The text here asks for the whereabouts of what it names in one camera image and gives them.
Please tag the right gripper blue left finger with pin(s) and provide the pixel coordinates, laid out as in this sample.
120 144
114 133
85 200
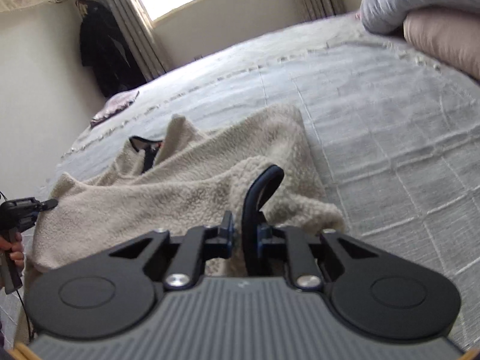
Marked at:
226 235

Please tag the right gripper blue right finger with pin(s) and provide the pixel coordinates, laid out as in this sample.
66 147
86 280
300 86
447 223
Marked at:
263 238

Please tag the cream fleece zip jacket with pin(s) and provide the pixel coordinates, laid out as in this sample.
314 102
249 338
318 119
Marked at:
195 177

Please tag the person left hand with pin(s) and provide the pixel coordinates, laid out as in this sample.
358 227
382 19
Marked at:
14 249

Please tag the small folded patterned cloth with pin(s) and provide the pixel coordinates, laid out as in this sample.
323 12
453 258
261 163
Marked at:
114 106

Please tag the grey quilted bedspread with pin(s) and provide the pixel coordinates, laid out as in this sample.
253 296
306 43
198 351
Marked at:
393 134

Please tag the dark hanging coat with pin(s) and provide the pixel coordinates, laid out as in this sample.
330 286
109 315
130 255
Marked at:
103 48

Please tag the left grey curtain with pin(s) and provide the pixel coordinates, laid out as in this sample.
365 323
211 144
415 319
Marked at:
136 27

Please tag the beige pillow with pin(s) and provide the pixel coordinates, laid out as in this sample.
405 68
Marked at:
450 36

